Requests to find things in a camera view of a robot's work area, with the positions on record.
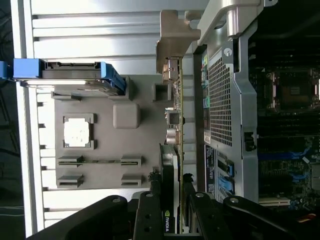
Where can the hard disk with blue caddy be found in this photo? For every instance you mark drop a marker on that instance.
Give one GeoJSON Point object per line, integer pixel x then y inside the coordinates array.
{"type": "Point", "coordinates": [75, 75]}

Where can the silver CPU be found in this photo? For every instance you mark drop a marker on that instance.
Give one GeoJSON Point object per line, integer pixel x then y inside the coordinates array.
{"type": "Point", "coordinates": [76, 131]}

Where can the beige corner fixture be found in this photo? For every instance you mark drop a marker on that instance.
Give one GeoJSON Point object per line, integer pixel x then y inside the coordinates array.
{"type": "Point", "coordinates": [175, 32]}

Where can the grey plastic parts rack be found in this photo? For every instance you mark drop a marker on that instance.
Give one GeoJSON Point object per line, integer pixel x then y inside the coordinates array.
{"type": "Point", "coordinates": [125, 150]}

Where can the green motherboard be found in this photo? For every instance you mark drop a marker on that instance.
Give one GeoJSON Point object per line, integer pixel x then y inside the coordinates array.
{"type": "Point", "coordinates": [287, 162]}

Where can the blue expansion slot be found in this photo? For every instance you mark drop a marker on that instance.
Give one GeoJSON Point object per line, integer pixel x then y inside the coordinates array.
{"type": "Point", "coordinates": [280, 155]}

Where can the CPU socket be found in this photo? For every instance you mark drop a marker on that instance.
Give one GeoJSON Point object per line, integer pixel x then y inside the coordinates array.
{"type": "Point", "coordinates": [292, 91]}

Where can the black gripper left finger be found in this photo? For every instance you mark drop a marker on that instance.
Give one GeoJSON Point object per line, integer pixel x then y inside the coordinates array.
{"type": "Point", "coordinates": [87, 220]}

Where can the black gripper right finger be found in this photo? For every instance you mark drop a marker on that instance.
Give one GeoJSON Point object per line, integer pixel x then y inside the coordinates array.
{"type": "Point", "coordinates": [250, 217]}

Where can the green RAM stick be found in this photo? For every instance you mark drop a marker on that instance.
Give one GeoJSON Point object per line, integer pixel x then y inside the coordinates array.
{"type": "Point", "coordinates": [100, 163]}

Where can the open black PC case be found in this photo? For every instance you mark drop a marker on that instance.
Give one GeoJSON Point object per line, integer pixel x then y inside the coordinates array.
{"type": "Point", "coordinates": [225, 100]}

